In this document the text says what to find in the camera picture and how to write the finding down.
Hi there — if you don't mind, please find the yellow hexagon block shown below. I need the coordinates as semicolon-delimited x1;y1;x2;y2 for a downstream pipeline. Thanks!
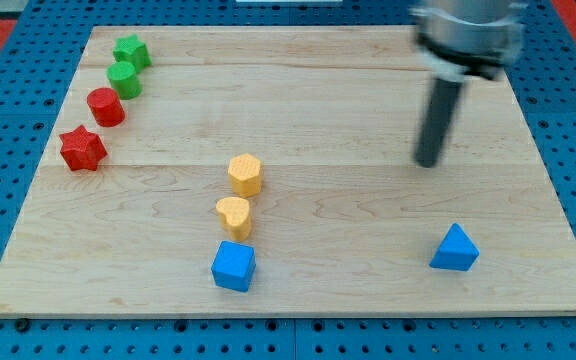
227;153;263;198

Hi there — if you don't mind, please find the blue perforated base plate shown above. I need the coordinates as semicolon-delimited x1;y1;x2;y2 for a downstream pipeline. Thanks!
0;0;576;359

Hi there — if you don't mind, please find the light wooden board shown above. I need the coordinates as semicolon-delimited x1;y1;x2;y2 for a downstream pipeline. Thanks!
0;26;576;319

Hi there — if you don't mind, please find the red star block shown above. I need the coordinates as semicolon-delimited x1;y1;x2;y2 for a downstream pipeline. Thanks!
59;125;107;171

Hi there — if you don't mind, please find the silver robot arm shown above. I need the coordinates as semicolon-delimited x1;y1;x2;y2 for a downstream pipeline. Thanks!
410;0;527;82

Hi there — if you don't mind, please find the green star block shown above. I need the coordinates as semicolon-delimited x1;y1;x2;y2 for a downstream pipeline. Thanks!
112;34;152;73

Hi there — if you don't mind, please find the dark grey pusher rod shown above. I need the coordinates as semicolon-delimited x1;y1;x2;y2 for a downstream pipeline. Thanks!
414;77;463;168

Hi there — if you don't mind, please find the green cylinder block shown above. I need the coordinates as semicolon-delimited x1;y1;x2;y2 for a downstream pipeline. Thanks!
106;61;142;100

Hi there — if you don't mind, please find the blue triangle block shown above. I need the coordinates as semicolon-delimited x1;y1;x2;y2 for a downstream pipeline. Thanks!
429;223;480;271

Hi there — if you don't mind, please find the red cylinder block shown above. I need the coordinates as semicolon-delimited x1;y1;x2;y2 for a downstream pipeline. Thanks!
86;87;126;127

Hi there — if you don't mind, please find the blue cube block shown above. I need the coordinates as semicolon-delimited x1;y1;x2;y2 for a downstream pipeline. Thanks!
211;241;256;292

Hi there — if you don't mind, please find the yellow heart block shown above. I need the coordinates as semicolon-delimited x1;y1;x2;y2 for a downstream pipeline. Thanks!
216;197;252;242

